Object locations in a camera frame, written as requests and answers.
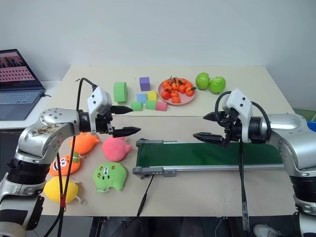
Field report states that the yellow plush toy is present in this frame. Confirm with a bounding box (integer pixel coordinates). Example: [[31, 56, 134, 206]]
[[42, 175, 88, 206]]

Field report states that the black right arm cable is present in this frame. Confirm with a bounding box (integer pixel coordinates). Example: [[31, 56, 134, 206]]
[[214, 91, 272, 233]]

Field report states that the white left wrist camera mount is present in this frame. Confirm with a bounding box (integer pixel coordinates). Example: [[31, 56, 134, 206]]
[[86, 86, 113, 135]]

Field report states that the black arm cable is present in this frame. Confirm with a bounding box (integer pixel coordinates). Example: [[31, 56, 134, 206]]
[[214, 91, 272, 233], [41, 77, 99, 237]]

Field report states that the black cable with ferrite core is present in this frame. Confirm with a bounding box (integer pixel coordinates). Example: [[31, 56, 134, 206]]
[[122, 175, 155, 229]]

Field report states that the large green foam cylinder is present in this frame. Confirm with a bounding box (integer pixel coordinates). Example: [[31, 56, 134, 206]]
[[113, 81, 128, 103]]

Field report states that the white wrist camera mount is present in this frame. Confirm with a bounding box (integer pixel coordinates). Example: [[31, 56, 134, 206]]
[[86, 86, 113, 135], [221, 88, 253, 144]]

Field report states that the white shoe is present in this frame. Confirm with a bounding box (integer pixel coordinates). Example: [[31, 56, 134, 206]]
[[253, 223, 282, 237]]

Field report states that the pink plate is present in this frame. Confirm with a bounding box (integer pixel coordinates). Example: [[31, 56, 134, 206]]
[[158, 79, 198, 107]]

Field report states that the purple foam cube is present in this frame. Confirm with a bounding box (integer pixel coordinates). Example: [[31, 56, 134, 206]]
[[139, 77, 151, 92]]

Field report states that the blue plastic bin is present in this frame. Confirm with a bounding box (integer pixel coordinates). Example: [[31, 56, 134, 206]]
[[305, 119, 316, 136]]

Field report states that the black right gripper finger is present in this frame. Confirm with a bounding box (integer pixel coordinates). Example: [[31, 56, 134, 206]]
[[193, 132, 230, 148], [202, 111, 224, 122]]

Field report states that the open grey laptop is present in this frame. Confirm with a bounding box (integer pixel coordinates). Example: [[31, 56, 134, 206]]
[[0, 48, 46, 121]]

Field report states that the green conveyor belt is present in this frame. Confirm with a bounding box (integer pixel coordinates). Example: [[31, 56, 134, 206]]
[[132, 138, 285, 180]]

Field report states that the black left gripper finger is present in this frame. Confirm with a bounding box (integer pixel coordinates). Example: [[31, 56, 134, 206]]
[[112, 126, 142, 138], [111, 105, 134, 115]]

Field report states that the green plush toy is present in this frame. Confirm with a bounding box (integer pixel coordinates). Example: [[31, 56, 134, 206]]
[[93, 162, 128, 194]]

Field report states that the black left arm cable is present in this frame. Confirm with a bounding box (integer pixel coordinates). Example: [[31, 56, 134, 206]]
[[41, 77, 99, 237]]

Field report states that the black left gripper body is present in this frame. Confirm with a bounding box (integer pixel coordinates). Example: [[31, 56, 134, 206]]
[[95, 110, 115, 135]]

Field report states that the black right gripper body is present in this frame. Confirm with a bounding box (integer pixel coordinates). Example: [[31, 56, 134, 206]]
[[220, 110, 244, 147]]

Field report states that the green apple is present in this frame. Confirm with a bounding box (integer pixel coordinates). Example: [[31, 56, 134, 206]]
[[195, 72, 211, 90], [209, 76, 227, 94]]

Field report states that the pink plush toy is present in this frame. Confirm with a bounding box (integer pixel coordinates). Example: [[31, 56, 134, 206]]
[[102, 136, 133, 162]]

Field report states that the orange plush fish toy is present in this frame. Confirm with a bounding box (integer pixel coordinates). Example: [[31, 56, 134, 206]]
[[67, 131, 100, 157]]

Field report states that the orange plush toy with eyes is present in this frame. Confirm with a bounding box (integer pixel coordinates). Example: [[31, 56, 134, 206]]
[[49, 151, 82, 177]]

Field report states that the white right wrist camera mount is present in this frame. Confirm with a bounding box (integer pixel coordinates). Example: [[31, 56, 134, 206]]
[[221, 88, 253, 144]]

